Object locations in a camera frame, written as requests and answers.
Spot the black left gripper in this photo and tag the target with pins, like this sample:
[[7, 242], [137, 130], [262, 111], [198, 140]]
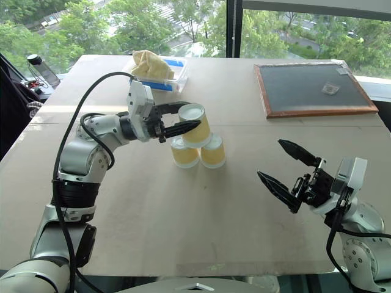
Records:
[[155, 123]]

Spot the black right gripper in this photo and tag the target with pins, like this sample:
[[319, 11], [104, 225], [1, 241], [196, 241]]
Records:
[[316, 189]]

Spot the yellow white paper cup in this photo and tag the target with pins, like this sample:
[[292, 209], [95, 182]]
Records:
[[184, 157], [214, 155], [200, 129]]

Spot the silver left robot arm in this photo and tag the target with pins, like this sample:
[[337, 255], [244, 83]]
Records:
[[79, 152]]

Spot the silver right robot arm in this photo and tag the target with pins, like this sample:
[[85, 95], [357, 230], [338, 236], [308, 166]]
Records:
[[366, 256]]

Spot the clear plastic box blue label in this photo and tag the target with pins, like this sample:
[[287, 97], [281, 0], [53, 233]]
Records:
[[178, 76]]

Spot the crumpled yellow cloth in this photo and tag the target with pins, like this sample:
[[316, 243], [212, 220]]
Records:
[[151, 65]]

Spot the wood framed chalkboard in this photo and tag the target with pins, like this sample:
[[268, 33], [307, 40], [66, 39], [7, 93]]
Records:
[[308, 88]]

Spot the small clear plastic wrapper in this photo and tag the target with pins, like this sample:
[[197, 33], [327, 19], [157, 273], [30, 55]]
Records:
[[330, 88]]

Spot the small clear tape piece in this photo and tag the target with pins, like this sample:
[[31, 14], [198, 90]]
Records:
[[342, 71]]

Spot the clear bottle black cap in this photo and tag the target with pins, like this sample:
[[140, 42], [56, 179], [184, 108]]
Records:
[[42, 71]]

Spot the small red electronics board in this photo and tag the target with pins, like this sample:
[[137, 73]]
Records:
[[33, 85]]

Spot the black chair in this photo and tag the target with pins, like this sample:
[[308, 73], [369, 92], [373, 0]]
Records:
[[12, 107]]

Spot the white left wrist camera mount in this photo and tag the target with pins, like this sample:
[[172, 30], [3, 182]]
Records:
[[140, 100]]

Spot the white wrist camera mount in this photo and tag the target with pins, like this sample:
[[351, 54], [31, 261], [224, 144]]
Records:
[[349, 177], [140, 100]]

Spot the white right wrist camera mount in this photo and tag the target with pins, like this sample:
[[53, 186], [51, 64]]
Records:
[[349, 177]]

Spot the dark window frame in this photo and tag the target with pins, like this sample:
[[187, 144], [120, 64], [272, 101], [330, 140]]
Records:
[[233, 24]]

